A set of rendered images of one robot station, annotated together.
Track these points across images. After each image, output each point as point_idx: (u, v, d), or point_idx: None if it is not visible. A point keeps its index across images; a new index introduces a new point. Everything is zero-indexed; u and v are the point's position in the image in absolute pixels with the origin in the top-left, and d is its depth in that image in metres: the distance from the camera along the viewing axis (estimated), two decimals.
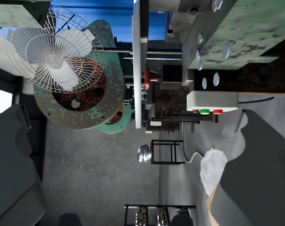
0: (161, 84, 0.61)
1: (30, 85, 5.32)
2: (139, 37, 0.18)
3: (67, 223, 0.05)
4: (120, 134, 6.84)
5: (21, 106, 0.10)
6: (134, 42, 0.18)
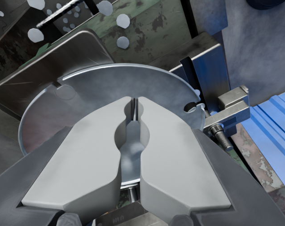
0: None
1: None
2: None
3: (67, 223, 0.05)
4: None
5: (131, 99, 0.11)
6: (140, 180, 0.40)
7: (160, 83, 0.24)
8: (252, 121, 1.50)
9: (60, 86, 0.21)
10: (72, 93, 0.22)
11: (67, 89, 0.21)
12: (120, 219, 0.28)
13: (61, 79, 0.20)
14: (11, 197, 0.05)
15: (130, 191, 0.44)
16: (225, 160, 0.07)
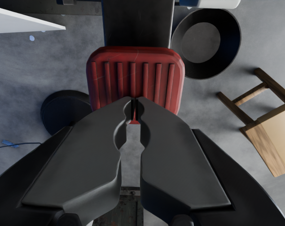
0: (171, 28, 0.16)
1: None
2: None
3: (67, 223, 0.05)
4: None
5: (131, 99, 0.11)
6: None
7: None
8: None
9: None
10: None
11: None
12: None
13: None
14: (11, 197, 0.05)
15: None
16: (225, 160, 0.07)
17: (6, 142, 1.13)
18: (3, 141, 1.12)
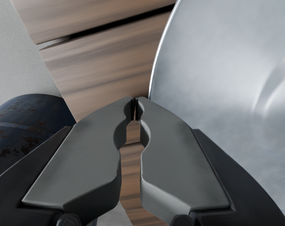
0: None
1: None
2: None
3: (67, 223, 0.05)
4: None
5: (131, 99, 0.11)
6: None
7: None
8: None
9: None
10: None
11: None
12: None
13: None
14: (11, 197, 0.05)
15: None
16: (225, 160, 0.07)
17: None
18: None
